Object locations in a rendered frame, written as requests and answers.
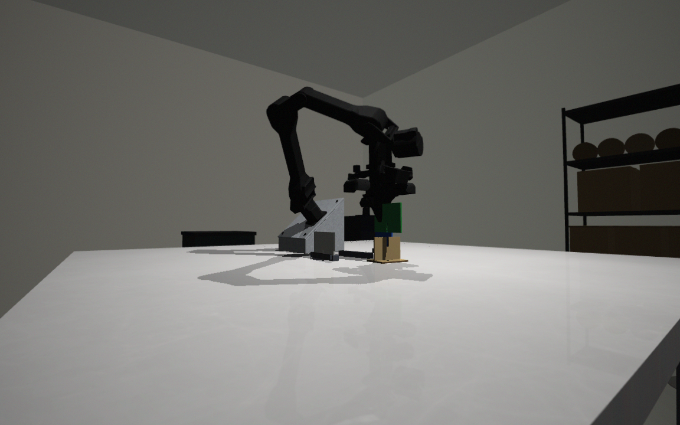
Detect green board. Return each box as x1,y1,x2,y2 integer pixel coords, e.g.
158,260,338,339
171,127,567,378
374,202,402,233

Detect tan slotted board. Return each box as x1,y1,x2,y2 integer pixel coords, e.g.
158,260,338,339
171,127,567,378
367,237,408,264

